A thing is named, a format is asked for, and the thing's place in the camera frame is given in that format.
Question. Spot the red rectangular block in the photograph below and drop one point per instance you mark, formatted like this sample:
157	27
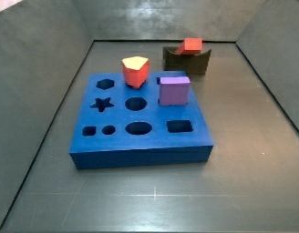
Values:
189	46

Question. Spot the blue shape sorter board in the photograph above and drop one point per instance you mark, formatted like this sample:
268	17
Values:
125	130

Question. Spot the black curved fixture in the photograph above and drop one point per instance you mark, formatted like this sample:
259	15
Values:
192	64

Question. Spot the purple rectangular block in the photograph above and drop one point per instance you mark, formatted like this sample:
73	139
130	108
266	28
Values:
173	90

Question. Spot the red pentagon block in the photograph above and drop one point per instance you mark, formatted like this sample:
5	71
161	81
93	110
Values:
134	70

